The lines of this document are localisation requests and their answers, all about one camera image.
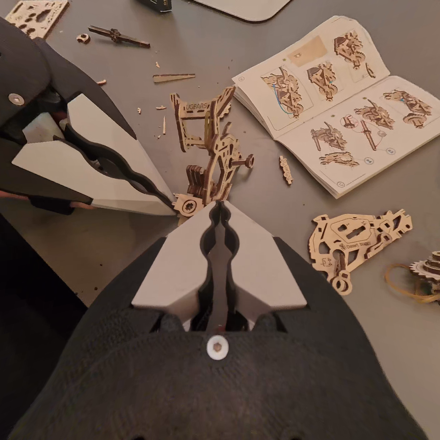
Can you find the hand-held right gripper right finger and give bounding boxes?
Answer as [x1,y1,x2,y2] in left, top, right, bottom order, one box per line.
[221,200,308,331]

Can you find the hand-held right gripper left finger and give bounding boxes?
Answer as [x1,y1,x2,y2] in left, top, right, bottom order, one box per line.
[131,200,220,331]

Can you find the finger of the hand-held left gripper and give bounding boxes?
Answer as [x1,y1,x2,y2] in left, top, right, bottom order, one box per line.
[11,137,177,217]
[65,93,177,212]

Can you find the wooden buggy model frame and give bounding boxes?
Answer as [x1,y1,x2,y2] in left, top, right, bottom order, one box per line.
[169,86,256,218]

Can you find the black model kit box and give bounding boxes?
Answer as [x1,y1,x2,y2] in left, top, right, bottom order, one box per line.
[137,0,172,14]

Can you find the scattered small wooden offcuts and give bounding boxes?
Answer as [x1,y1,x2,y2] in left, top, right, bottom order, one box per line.
[96,61,169,140]

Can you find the thin wooden wedge stick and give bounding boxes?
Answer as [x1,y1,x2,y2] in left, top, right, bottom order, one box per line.
[152,73,196,84]

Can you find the wooden sheet with round holes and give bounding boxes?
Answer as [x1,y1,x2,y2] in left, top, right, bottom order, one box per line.
[5,0,70,40]

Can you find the wooden buggy side panel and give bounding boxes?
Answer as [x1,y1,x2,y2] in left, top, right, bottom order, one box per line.
[308,209,413,296]

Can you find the dark wooden axle rod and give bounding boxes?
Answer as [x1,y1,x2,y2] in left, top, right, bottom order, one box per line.
[88,25,151,49]

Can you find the yellow rubber band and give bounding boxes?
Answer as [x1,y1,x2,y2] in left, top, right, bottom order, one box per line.
[384,263,440,304]

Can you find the pale rounded stand base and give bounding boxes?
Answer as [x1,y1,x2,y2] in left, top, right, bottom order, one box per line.
[191,0,293,24]

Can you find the open instruction booklet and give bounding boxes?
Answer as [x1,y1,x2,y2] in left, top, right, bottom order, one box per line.
[232,15,440,199]

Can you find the short wooden chain strip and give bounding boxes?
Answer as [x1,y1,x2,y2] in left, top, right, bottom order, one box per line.
[279,155,294,185]

